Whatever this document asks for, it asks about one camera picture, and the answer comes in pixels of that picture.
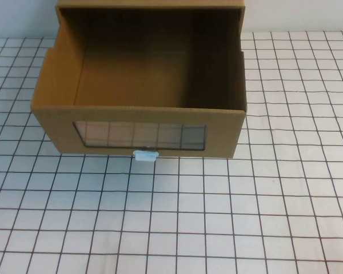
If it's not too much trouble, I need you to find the brown cardboard windowed drawer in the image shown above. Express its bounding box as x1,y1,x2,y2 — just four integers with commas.
30,7,249,159

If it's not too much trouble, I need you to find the brown cardboard box sleeve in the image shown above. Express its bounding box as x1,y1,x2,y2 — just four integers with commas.
54,0,245,54

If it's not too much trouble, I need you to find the white plastic drawer handle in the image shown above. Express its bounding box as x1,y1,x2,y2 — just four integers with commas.
132,150,161,163

